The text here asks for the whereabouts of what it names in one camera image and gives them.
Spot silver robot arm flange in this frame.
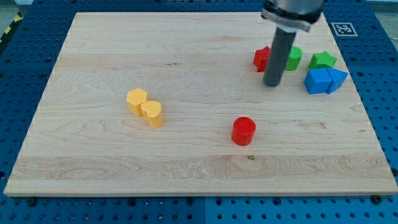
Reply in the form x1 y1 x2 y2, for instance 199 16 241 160
261 0 325 33

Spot red star block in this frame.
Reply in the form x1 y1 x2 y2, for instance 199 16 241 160
253 45 271 72

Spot green star block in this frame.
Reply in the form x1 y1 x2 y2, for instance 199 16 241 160
308 51 337 69

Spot red cylinder block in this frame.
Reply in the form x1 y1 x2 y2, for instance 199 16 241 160
231 117 256 146

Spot yellow heart block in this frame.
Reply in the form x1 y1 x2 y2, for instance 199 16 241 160
141 101 164 128

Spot wooden board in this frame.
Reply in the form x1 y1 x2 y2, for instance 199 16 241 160
4 12 397 197

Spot yellow hexagon block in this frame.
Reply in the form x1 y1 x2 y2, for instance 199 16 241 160
126 88 149 116

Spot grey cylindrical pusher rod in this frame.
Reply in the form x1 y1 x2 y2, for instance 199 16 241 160
263 27 297 87

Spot green cylinder block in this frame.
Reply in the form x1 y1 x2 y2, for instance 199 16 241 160
285 46 303 71

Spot blue cube block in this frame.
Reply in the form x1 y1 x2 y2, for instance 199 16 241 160
303 68 332 95

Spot blue triangle block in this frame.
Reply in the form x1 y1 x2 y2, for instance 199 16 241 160
326 68 348 94

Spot white fiducial marker tag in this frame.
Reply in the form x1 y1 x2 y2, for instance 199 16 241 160
331 22 358 37

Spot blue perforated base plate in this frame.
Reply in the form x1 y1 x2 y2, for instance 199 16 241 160
1 1 397 223

